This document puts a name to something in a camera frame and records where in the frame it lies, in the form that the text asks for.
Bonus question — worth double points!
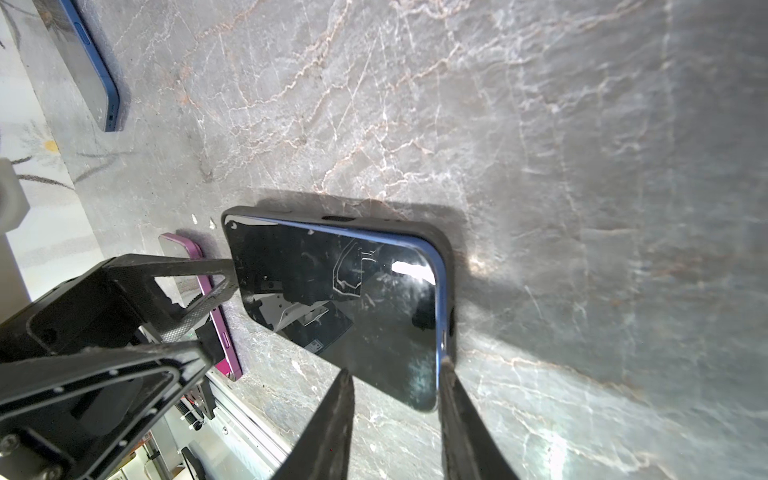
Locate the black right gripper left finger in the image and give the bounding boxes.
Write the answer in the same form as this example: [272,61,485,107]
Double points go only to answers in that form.
[272,369,355,480]

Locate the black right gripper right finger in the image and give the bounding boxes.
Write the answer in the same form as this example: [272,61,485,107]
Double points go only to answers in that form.
[439,358,518,480]

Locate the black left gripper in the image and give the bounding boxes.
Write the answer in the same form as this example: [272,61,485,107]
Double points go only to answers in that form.
[1,254,238,479]

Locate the purple-edged phone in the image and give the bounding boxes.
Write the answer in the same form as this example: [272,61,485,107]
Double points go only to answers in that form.
[158,233,242,381]

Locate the blue-edged phone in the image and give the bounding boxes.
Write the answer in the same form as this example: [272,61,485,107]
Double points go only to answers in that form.
[33,0,121,133]
[223,221,441,412]

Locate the large black phone case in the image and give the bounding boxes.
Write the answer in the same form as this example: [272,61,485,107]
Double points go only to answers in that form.
[221,206,456,362]

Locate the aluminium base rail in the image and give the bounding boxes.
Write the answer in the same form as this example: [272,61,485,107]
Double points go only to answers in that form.
[167,369,289,479]

